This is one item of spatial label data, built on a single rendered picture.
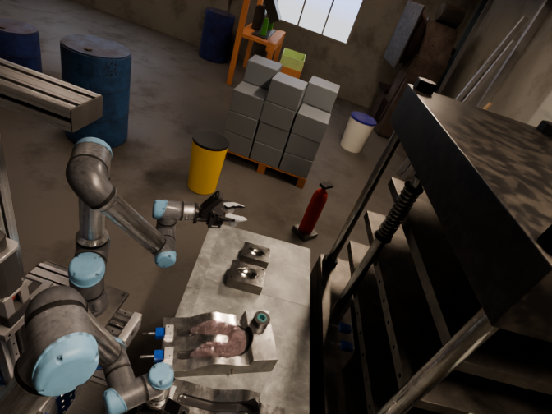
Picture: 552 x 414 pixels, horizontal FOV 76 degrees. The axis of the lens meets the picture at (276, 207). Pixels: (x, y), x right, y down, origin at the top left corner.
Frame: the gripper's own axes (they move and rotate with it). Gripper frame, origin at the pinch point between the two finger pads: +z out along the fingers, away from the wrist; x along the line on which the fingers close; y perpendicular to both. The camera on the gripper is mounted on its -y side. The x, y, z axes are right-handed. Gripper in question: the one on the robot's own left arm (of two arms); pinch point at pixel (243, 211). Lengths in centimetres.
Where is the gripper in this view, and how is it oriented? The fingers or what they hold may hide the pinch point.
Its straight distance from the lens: 146.2
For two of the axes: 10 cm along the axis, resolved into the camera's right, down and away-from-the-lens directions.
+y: -3.2, 6.8, 6.6
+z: 9.3, 0.8, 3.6
